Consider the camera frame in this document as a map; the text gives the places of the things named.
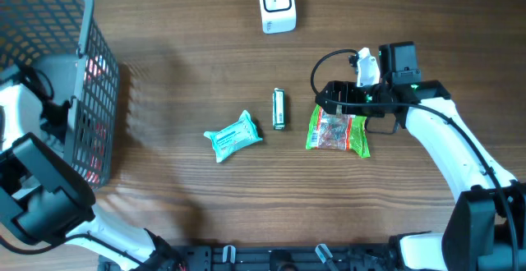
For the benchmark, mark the green candy bag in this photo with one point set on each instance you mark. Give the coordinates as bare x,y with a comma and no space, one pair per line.
339,131

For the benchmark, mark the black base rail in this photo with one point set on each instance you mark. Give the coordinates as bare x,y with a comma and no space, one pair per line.
387,256

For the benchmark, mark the white barcode scanner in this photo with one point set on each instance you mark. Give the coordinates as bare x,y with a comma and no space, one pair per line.
278,16

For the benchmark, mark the teal tissue pack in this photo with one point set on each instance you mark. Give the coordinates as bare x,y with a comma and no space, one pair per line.
234,137

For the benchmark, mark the grey plastic shopping basket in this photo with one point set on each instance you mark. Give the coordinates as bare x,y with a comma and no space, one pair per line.
61,40

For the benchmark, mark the green white gum pack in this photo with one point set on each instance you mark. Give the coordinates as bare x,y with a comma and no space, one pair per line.
278,109

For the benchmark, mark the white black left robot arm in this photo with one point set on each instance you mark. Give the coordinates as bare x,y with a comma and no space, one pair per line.
43,199

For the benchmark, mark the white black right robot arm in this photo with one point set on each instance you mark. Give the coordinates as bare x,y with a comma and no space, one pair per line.
486,230

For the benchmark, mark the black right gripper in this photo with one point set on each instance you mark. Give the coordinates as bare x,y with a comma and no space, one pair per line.
335,88

